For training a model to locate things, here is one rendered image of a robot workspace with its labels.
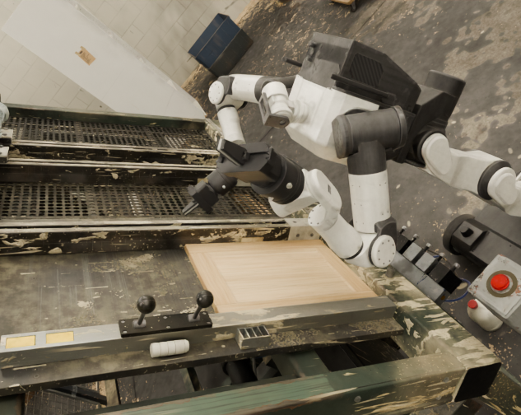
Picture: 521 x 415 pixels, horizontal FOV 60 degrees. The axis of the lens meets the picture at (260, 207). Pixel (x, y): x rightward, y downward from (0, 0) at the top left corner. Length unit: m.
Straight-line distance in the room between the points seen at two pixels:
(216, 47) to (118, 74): 1.19
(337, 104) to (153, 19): 5.39
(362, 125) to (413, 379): 0.56
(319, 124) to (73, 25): 4.02
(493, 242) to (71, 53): 4.14
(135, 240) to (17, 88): 5.36
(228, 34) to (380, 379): 4.88
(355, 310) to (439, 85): 0.69
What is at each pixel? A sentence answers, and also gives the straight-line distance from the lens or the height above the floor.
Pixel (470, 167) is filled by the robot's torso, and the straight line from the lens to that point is 1.65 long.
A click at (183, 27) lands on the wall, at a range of 6.50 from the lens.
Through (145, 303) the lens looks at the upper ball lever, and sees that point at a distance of 0.93.
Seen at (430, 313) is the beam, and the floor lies 0.85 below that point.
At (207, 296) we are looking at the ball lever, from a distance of 0.96.
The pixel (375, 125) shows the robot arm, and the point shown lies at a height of 1.33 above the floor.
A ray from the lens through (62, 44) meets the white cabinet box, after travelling 5.02.
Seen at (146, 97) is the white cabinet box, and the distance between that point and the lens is 5.16.
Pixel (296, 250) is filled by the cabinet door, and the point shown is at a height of 1.00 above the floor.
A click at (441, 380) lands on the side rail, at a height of 0.95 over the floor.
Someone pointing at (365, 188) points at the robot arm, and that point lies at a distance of 1.08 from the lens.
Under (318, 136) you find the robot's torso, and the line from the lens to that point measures 1.17.
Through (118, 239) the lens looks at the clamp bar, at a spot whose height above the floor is 1.48.
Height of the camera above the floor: 1.98
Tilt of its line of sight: 34 degrees down
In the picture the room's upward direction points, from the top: 54 degrees counter-clockwise
